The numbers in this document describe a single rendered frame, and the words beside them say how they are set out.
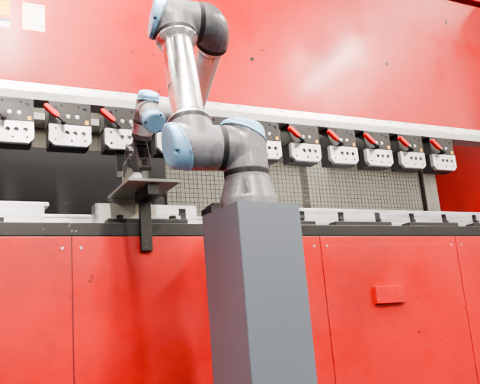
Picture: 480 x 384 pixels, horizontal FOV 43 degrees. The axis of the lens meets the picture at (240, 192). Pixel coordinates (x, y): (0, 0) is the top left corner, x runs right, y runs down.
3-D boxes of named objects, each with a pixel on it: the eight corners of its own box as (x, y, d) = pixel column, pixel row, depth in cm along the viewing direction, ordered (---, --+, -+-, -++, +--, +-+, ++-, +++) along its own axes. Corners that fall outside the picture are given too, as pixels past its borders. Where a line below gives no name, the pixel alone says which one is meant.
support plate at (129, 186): (128, 180, 201) (128, 177, 201) (107, 199, 224) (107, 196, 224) (180, 182, 209) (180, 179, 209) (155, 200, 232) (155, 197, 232)
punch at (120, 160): (117, 176, 228) (116, 151, 230) (116, 177, 230) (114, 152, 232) (143, 177, 233) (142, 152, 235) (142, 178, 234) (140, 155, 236)
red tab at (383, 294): (377, 303, 247) (375, 286, 249) (374, 304, 249) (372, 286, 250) (406, 302, 254) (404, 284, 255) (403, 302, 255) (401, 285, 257)
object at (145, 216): (150, 246, 201) (147, 182, 206) (136, 253, 213) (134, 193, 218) (161, 246, 203) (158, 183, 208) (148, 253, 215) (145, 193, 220)
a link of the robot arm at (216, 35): (237, -3, 179) (199, 116, 216) (200, -7, 176) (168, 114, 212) (245, 22, 173) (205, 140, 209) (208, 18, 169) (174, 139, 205)
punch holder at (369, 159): (368, 164, 279) (363, 129, 283) (356, 169, 286) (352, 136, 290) (394, 166, 286) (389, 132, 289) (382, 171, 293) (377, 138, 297)
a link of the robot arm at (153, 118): (178, 113, 199) (171, 102, 209) (144, 111, 195) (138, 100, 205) (176, 136, 203) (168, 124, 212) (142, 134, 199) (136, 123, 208)
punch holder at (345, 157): (331, 162, 270) (327, 126, 274) (321, 168, 277) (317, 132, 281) (359, 164, 277) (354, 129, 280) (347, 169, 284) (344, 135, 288)
